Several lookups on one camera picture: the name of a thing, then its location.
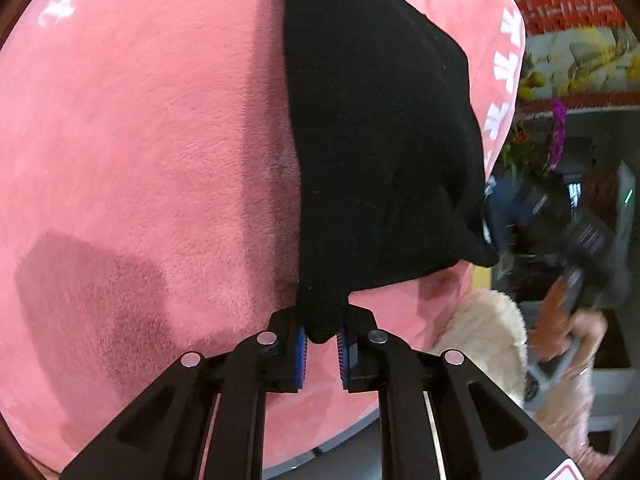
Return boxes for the pink fleece blanket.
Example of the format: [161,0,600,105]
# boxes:
[0,0,527,476]

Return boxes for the person's right hand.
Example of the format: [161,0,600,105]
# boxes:
[528,278,608,376]

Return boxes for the black garment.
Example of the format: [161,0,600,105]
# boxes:
[283,0,497,344]

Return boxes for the purple orchid flowers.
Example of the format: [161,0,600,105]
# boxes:
[546,99,567,171]

